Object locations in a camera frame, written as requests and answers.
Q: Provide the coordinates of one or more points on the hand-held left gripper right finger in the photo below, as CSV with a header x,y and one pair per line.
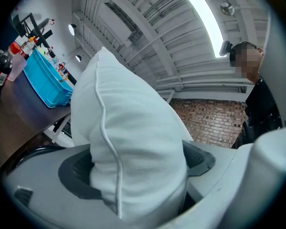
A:
x,y
219,166

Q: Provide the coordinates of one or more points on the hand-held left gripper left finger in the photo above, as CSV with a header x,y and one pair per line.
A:
x,y
43,175

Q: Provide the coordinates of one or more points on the white cushion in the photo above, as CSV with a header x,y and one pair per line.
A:
x,y
133,118

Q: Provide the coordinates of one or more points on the black metal stand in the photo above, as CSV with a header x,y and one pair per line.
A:
x,y
38,32

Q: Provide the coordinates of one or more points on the white table leg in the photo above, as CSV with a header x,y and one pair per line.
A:
x,y
58,129

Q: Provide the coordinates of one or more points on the person's black jacket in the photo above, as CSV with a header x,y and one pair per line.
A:
x,y
259,113

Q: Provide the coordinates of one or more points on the blue plastic crate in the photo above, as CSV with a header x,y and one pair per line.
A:
x,y
46,80

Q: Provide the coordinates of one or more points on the group of small bottles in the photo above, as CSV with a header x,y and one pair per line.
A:
x,y
60,67

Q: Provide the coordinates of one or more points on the person's head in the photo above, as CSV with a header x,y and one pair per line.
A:
x,y
245,58

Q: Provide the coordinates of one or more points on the translucent pink cup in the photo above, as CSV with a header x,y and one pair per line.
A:
x,y
16,67

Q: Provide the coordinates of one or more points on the round ceiling lamp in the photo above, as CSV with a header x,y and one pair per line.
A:
x,y
78,58
72,29

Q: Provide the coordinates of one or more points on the orange-capped bottle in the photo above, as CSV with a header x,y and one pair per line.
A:
x,y
14,48

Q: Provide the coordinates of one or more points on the long ceiling light strip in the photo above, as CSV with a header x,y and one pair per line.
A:
x,y
205,15

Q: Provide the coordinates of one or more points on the ceiling fan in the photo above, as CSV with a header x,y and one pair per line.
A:
x,y
227,8

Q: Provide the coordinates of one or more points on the head-worn camera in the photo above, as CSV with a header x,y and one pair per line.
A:
x,y
226,48

